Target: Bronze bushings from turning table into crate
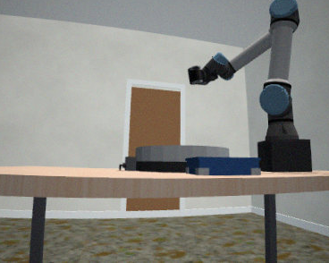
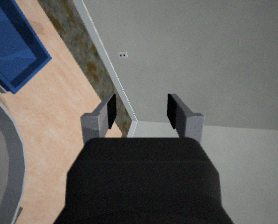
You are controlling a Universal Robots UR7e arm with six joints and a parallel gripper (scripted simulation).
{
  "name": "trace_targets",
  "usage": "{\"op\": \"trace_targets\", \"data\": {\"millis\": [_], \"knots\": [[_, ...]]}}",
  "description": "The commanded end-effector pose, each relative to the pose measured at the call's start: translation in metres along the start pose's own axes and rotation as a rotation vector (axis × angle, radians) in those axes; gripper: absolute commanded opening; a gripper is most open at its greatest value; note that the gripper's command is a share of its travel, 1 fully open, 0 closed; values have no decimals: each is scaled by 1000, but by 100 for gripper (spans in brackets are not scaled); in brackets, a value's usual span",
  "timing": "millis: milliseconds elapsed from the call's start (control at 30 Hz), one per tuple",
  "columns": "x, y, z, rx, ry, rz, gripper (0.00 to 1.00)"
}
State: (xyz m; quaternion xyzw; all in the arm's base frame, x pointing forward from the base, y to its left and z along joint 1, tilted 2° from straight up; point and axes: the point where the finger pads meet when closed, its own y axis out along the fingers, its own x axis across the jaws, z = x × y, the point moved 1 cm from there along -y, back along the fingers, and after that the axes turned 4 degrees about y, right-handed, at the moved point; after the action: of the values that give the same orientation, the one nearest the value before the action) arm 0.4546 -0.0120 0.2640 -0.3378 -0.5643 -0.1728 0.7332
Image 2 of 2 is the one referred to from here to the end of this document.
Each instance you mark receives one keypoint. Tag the blue crate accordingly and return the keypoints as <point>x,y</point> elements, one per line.
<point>22,54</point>

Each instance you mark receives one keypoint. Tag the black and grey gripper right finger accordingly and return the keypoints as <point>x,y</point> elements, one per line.
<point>186,123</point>

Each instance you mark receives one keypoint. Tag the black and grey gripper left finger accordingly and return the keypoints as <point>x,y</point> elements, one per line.
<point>97,123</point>

